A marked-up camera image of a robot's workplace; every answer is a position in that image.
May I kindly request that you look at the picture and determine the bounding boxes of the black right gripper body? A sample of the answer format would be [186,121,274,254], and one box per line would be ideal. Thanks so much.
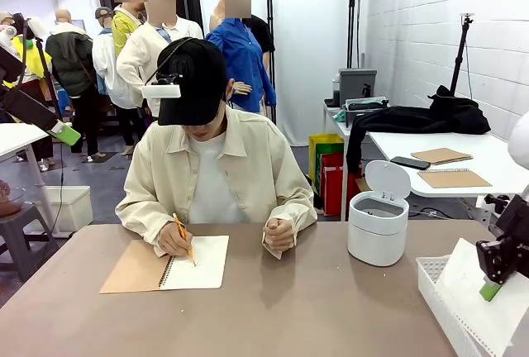
[498,194,529,247]

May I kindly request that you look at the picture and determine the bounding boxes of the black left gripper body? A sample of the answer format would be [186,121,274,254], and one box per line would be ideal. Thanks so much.
[0,46,26,85]

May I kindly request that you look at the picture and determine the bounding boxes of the white paper sheet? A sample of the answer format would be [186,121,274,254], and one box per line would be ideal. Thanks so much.
[436,237,529,357]

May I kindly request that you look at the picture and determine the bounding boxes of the yellow pencil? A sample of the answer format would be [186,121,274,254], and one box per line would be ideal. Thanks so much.
[172,212,197,267]

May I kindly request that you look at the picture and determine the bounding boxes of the brown spiral notebook white pages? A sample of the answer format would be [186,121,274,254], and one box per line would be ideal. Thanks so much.
[98,235,231,295]

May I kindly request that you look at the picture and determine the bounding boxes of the person's right forearm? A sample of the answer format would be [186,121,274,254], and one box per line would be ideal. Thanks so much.
[115,191,174,247]

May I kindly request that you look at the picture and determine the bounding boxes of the person's left forearm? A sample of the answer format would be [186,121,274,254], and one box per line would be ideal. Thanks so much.
[262,191,318,261]

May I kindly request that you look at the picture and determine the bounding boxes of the person's right hand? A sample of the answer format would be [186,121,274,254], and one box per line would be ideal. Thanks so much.
[157,220,195,258]

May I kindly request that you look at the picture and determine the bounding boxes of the person's left hand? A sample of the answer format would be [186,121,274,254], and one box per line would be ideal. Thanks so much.
[263,217,297,253]

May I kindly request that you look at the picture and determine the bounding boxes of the white desk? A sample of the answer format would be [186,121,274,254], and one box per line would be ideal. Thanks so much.
[0,122,59,235]

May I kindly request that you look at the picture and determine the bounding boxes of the black thin stand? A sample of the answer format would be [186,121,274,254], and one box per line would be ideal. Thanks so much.
[31,34,66,126]

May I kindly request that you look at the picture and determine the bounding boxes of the mannequin in dark olive jacket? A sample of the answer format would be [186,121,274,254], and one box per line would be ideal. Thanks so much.
[45,9,101,156]

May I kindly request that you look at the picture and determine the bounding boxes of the brown closed spiral notebook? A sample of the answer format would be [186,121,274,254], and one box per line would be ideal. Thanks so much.
[417,169,493,189]

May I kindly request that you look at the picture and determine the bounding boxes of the white side table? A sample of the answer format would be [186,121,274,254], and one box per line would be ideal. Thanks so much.
[323,99,529,230]

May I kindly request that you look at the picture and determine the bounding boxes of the capped mannequin in white jacket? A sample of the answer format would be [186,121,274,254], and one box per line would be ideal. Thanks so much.
[91,7,140,156]

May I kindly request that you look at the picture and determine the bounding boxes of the clear glass bowl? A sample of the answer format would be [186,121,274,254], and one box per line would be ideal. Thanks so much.
[0,181,26,220]

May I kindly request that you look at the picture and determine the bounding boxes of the white floor storage box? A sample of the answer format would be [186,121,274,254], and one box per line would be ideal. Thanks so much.
[41,185,94,233]

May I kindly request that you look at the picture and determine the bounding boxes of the mannequin in yellow-green shirt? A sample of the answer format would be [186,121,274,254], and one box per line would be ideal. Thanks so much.
[111,0,146,60]

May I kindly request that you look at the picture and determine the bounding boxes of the grey stool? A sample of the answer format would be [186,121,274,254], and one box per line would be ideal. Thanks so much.
[0,203,60,280]

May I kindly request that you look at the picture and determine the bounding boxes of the white lidded trash bin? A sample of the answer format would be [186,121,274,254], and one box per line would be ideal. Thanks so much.
[347,159,411,268]

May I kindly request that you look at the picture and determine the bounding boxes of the black smartphone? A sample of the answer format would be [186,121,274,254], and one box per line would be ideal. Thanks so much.
[389,155,431,170]

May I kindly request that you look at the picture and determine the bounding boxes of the mannequin in white shirt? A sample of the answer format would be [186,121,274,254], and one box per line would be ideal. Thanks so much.
[116,0,204,118]

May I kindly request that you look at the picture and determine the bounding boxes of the black clothing pile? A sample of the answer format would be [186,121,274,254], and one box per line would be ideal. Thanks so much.
[346,85,492,176]

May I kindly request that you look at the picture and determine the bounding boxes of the black baseball cap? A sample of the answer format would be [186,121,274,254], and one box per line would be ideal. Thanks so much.
[156,37,228,126]

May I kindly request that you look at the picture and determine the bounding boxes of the red shopping bag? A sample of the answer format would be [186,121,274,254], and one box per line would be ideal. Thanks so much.
[321,152,365,217]

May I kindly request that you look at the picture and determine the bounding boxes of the dark grey tray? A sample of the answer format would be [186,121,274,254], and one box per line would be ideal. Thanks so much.
[344,97,390,113]

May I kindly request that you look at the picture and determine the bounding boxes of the person in cream shirt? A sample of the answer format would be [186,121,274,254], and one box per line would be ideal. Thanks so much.
[115,37,318,261]

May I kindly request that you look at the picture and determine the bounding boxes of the yellow shopping bag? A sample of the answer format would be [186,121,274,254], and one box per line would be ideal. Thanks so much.
[308,133,345,195]

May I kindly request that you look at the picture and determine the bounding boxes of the grey storage box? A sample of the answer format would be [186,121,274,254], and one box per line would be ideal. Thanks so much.
[338,68,378,108]

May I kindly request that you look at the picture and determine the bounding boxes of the mannequin in blue shirt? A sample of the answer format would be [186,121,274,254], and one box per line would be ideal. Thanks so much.
[205,0,277,115]

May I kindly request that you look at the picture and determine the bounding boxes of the mannequin in black t-shirt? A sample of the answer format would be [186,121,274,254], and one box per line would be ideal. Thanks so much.
[247,13,276,69]

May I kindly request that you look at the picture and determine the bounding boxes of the black light stand pole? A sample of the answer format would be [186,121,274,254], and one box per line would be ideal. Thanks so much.
[265,0,277,122]

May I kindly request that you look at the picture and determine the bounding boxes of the black corner stand pole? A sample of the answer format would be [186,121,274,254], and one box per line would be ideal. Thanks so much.
[348,0,361,69]

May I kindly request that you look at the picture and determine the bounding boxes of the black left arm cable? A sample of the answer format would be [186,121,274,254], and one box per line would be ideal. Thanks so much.
[14,20,31,85]

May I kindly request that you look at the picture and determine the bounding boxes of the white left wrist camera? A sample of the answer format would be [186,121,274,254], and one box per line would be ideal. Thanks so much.
[11,12,49,40]

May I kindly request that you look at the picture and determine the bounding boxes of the white head-mounted camera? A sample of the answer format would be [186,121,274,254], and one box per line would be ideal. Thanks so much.
[141,74,183,100]

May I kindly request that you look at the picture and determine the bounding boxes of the black camera tripod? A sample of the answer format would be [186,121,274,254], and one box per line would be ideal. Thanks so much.
[448,12,476,98]

